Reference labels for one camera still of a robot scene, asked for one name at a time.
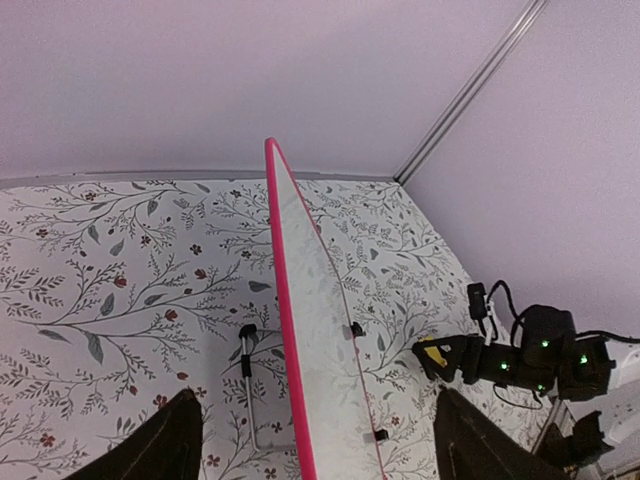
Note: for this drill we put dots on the pink framed whiteboard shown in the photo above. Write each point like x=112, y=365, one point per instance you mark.
x=334, y=430

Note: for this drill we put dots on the right aluminium frame post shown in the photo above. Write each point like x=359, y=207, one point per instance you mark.
x=470, y=90

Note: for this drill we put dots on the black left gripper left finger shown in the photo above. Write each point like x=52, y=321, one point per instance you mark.
x=167, y=446

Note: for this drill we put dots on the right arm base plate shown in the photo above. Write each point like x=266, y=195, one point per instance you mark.
x=583, y=447

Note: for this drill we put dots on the black right stand foot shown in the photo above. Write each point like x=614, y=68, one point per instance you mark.
x=356, y=330

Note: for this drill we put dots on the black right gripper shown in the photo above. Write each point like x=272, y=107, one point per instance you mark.
x=475, y=360

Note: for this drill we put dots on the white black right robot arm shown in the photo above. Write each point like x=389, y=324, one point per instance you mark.
x=537, y=349

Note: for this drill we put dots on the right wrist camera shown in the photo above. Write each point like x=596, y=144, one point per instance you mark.
x=481, y=311

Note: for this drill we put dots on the floral patterned table mat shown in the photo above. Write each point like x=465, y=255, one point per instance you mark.
x=117, y=295

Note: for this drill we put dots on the aluminium front rail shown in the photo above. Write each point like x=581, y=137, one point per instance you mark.
x=625, y=424

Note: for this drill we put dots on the metal wire whiteboard stand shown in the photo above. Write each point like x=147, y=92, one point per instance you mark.
x=245, y=334

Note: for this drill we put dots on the yellow whiteboard eraser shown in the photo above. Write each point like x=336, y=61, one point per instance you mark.
x=433, y=353

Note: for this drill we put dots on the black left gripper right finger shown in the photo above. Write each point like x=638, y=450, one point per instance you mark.
x=469, y=445

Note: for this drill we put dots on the black left stand foot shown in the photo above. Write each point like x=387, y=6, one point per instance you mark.
x=381, y=435

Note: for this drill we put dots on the black stand foot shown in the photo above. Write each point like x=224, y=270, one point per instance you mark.
x=356, y=330
x=381, y=435

